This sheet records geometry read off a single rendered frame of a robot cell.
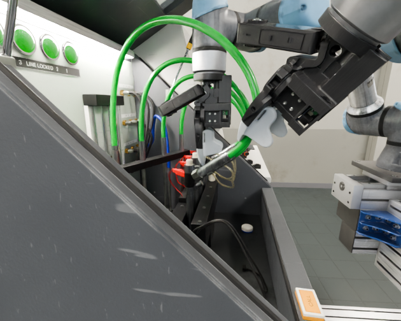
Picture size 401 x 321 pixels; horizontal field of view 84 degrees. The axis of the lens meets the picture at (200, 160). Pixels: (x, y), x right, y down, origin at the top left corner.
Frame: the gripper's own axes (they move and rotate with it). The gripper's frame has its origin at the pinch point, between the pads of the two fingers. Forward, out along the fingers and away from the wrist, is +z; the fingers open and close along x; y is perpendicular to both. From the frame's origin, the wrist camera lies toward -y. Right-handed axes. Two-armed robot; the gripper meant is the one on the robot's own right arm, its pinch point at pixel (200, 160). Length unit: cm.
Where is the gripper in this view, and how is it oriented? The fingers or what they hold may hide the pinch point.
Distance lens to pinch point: 55.8
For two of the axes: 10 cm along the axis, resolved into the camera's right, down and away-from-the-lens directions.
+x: 1.6, -2.5, 9.6
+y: 9.9, 0.4, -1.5
